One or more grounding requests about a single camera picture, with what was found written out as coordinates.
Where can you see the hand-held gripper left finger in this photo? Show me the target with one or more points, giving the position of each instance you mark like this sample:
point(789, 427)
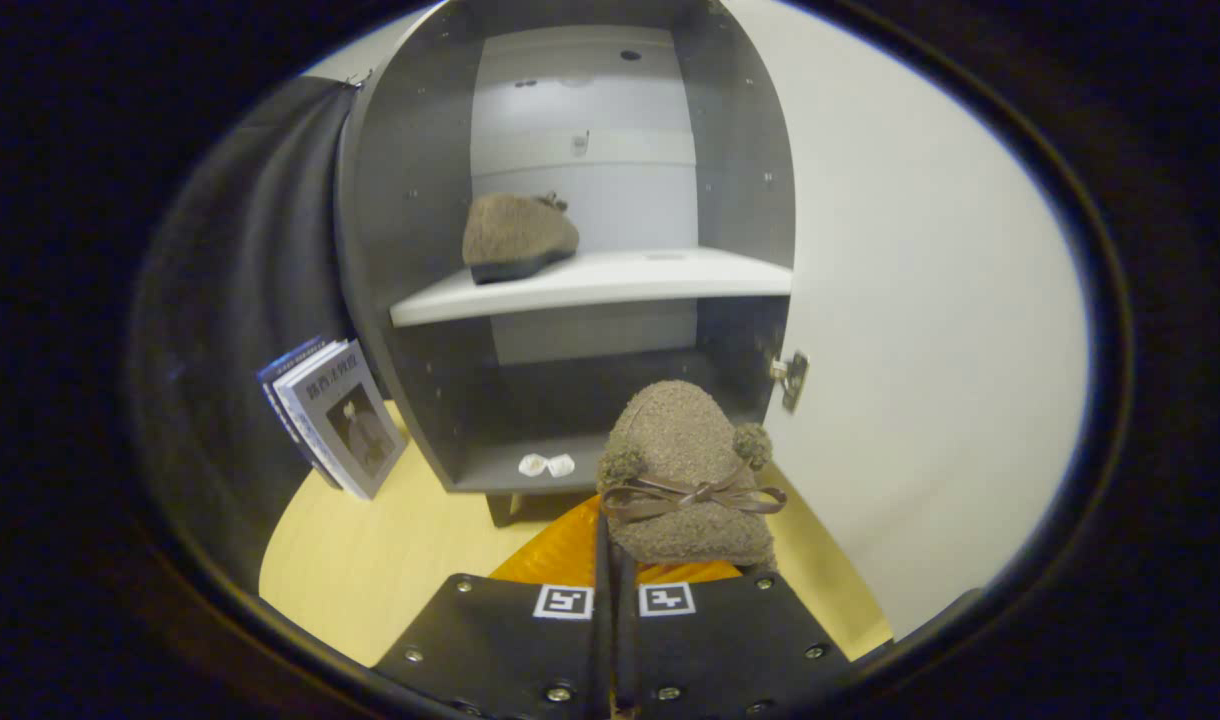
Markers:
point(600, 650)

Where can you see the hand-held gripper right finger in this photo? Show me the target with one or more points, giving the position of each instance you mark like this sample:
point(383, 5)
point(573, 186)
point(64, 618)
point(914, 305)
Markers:
point(730, 650)

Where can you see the brown fuzzy shoe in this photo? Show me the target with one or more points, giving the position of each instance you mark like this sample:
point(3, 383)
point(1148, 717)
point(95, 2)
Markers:
point(515, 235)
point(685, 440)

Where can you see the grey shoe cabinet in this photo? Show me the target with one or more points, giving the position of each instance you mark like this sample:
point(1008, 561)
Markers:
point(410, 200)

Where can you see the metal door hinge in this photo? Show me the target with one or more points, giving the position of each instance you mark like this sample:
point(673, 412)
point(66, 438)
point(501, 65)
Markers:
point(794, 380)

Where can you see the white cabinet shelf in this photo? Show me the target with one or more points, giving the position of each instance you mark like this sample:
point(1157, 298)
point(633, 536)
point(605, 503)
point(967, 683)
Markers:
point(590, 280)

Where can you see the small white packet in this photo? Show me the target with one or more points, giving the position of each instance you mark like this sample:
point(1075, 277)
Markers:
point(533, 465)
point(562, 465)

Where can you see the grey portrait cover book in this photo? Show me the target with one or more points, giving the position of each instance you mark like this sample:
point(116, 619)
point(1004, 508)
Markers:
point(355, 430)

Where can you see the white cover book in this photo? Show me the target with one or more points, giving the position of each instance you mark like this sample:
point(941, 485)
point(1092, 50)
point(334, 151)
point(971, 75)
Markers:
point(285, 385)

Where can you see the blue cover book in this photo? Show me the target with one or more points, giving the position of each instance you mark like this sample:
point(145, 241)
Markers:
point(268, 378)

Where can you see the black backdrop cloth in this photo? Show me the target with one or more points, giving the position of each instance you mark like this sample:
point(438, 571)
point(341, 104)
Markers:
point(240, 280)

